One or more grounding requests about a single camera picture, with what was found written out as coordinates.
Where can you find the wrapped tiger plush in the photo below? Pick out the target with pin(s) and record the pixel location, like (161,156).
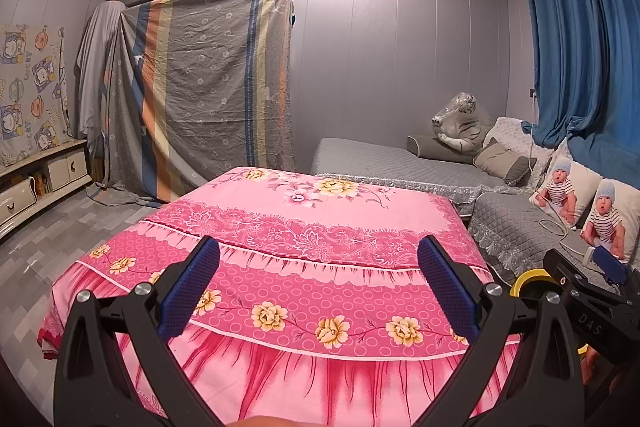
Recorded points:
(462,122)

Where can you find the striped grey cloth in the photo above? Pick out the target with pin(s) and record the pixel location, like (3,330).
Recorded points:
(200,82)

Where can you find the person's right hand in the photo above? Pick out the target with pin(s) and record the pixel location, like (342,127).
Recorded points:
(594,359)

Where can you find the white low cabinet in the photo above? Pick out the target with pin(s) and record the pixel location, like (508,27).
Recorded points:
(65,167)

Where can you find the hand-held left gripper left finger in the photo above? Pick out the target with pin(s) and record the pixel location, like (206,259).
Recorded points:
(192,287)

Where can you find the pink floral sheet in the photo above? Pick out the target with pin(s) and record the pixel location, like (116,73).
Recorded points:
(300,257)

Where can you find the grey beige cushion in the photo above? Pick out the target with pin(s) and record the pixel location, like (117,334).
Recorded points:
(500,159)

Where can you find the cartoon printed cloth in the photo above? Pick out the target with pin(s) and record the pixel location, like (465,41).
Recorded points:
(30,92)

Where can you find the yellow bin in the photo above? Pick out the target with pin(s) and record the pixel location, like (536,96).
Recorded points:
(525,282)

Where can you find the white power strip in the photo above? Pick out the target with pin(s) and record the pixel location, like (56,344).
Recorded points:
(587,255)

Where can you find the white lace sofa cover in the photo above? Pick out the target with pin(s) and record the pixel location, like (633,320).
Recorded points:
(515,129)

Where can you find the person's left hand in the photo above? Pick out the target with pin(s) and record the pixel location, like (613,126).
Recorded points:
(257,422)

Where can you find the blue curtain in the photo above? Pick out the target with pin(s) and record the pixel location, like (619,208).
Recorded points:
(575,47)

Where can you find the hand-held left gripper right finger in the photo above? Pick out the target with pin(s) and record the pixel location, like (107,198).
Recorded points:
(447,292)

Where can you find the grey pillow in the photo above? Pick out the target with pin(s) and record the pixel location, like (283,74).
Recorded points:
(425,146)

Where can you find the baby print pillow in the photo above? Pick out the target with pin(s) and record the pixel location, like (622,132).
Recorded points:
(560,187)
(607,217)

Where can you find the plain grey cloth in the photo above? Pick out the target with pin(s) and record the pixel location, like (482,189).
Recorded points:
(97,72)

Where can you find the grey quilted sofa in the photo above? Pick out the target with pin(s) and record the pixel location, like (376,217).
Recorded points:
(370,154)

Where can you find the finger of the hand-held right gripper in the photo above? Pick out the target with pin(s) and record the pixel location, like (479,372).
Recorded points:
(562,269)
(610,264)

